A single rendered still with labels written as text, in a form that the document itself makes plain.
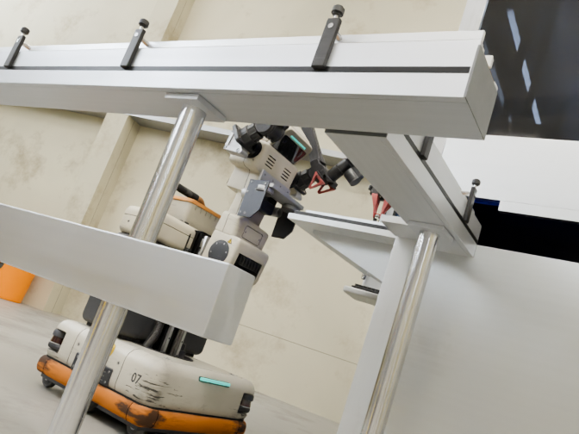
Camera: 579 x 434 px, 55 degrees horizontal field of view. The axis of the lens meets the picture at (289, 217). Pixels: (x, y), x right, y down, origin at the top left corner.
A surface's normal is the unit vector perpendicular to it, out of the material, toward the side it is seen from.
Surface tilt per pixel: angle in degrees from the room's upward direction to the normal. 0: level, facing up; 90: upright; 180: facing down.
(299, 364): 90
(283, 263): 90
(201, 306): 90
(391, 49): 90
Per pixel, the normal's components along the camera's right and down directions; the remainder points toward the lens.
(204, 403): 0.80, 0.14
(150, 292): -0.48, -0.36
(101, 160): -0.29, -0.32
